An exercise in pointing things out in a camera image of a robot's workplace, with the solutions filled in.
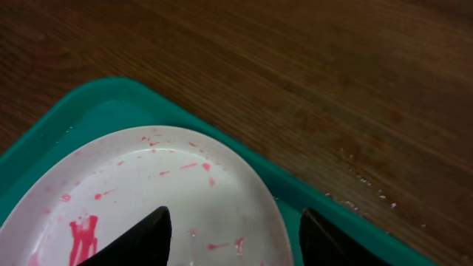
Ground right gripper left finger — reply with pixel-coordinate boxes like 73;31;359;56
79;206;172;266

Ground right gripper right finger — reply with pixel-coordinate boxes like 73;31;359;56
299;208;388;266

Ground white plate with red smear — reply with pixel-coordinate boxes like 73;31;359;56
1;126;293;265

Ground teal plastic serving tray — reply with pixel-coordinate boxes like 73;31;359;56
1;78;431;265

